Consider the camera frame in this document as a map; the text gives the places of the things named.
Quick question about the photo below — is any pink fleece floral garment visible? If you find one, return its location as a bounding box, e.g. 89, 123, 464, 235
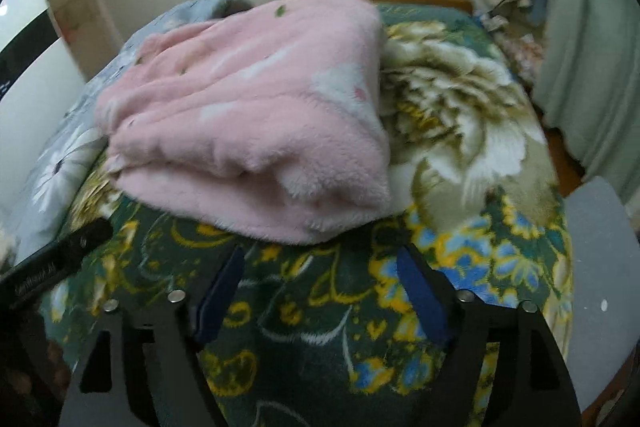
94, 0, 392, 245

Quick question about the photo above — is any grey daisy print duvet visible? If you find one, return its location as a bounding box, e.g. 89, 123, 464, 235
9, 0, 253, 263

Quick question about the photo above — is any teal floral bed blanket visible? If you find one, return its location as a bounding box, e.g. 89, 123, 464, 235
40, 5, 573, 426

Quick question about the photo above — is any white black sliding wardrobe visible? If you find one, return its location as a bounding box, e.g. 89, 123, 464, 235
1, 0, 85, 213

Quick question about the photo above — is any green curtain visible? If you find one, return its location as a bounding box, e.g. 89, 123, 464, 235
533, 0, 639, 202

